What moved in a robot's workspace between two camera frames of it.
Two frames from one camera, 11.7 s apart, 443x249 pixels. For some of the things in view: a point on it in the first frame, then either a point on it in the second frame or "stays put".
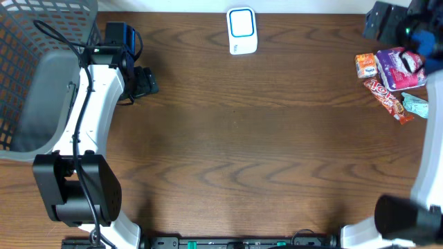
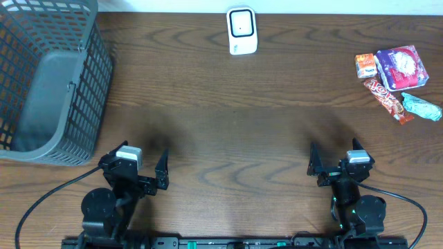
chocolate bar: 392,103 stays put
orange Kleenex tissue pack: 366,65 stays put
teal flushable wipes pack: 416,105 stays put
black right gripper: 388,31 -> 329,174
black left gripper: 144,83 -> 137,176
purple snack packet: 395,72 stays put
